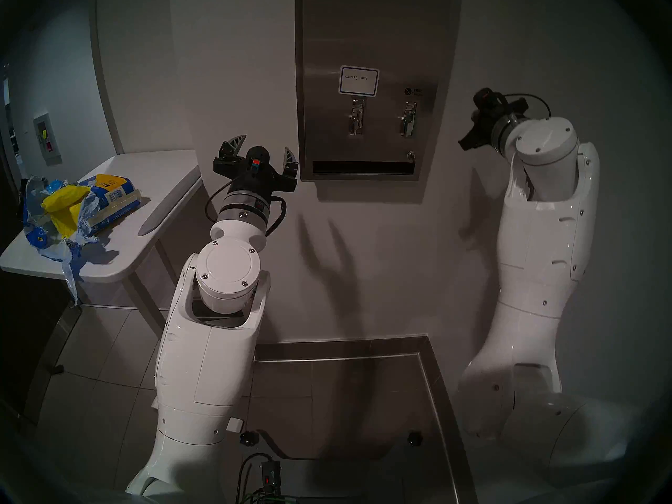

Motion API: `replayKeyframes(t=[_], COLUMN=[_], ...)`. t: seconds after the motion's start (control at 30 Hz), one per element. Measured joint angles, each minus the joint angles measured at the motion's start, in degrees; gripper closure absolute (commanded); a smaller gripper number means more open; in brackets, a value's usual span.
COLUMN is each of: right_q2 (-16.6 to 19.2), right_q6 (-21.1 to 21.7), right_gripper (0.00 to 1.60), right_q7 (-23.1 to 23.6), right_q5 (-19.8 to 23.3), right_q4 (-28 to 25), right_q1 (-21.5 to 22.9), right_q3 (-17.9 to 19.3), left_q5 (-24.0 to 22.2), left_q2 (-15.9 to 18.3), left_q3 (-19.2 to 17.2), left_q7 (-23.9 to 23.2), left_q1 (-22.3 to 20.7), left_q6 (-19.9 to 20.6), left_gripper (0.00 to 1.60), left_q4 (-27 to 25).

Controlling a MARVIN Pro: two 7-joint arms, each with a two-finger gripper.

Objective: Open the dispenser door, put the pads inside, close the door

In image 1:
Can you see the white table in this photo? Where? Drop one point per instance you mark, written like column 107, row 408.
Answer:
column 157, row 177

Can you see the yellow wrapped pad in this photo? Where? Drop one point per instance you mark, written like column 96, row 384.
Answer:
column 63, row 198

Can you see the black round knob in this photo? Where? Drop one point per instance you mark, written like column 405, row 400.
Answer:
column 250, row 438
column 415, row 438

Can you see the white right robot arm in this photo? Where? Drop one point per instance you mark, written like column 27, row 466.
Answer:
column 535, row 272

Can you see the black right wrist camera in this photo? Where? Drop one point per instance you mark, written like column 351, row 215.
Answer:
column 485, row 100

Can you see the chrome dispenser lever mechanism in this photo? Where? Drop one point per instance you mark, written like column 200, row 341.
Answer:
column 357, row 117
column 410, row 119

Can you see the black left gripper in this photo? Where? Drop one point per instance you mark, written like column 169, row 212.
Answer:
column 254, row 177

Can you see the black power box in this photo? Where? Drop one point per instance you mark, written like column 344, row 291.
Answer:
column 269, row 476

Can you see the dark robot base platform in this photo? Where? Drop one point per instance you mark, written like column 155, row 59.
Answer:
column 341, row 482

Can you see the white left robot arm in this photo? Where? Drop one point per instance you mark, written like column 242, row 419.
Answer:
column 210, row 340

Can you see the free tampon sticker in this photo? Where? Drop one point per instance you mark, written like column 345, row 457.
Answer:
column 417, row 92

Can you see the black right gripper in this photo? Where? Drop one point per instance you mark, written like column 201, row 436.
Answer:
column 491, row 124

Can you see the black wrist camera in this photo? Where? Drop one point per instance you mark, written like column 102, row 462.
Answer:
column 485, row 100
column 257, row 156

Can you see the white label blue border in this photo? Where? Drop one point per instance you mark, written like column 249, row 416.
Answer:
column 359, row 81

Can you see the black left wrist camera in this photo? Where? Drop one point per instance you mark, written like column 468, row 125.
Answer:
column 257, row 156

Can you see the stainless steel dispenser cabinet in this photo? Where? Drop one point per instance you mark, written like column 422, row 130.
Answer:
column 451, row 62

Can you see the blue pad package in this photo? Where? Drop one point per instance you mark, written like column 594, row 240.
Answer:
column 113, row 201

